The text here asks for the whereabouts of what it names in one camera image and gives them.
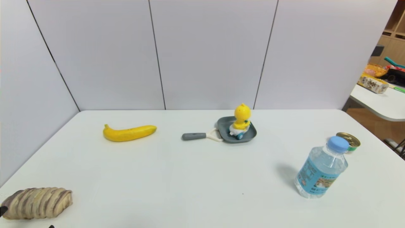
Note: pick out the yellow duck scooter toy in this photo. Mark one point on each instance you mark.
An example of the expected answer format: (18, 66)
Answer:
(242, 114)

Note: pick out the striped brown bread loaf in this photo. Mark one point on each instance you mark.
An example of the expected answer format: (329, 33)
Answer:
(34, 203)

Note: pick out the yellow banana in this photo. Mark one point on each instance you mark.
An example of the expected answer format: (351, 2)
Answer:
(126, 134)

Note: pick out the grey square toy pan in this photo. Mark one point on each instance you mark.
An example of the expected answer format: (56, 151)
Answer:
(224, 126)

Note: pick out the water bottle blue cap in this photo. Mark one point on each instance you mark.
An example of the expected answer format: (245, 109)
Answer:
(321, 172)

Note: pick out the tin can gold lid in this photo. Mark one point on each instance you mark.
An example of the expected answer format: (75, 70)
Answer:
(352, 142)

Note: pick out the white round-cornered side table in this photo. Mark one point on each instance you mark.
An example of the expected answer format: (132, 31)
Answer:
(379, 103)

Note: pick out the printed cardboard box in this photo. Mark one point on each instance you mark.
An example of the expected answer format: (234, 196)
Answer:
(372, 83)

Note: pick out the orange snack bag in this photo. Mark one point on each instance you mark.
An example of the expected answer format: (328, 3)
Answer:
(375, 69)

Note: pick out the green flat strip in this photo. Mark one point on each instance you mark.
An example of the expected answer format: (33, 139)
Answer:
(400, 89)

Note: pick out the wooden shelf unit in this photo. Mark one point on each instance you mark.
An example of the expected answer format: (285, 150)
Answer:
(394, 38)

